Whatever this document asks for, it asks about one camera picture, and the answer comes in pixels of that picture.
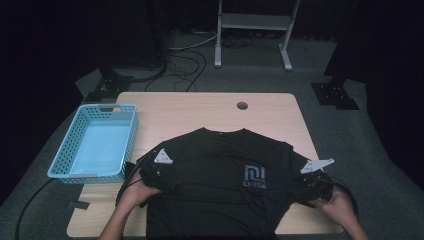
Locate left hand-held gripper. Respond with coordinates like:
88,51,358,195
138,148,181,195

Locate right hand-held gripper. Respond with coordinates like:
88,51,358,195
297,157,336,203

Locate black t-shirt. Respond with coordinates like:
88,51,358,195
128,126,335,240

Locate person's left hand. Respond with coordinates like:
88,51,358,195
118,172,163,210

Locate person's right hand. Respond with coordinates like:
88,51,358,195
316,185,355,223

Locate light blue plastic basket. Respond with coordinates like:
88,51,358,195
46,102,139,185

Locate black tape strip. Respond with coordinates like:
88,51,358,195
67,200,91,211

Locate black stand base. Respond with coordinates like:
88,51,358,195
310,77,361,111
84,64,135,103

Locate white metal stand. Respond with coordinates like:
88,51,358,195
214,0,301,72

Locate left hand-held gripper black cable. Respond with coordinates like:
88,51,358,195
114,156,155,207

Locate hand-held gripper black cable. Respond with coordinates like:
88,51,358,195
114,156,155,207
328,175,361,222

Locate right hand-held gripper black cable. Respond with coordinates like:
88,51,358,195
328,175,361,222

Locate thick black floor cable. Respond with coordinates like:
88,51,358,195
113,59,168,84

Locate thin black floor cables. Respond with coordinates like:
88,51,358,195
144,49,208,93

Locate black cable beside table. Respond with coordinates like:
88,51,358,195
14,178,56,240

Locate white floor cable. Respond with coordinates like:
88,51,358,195
167,32,218,52

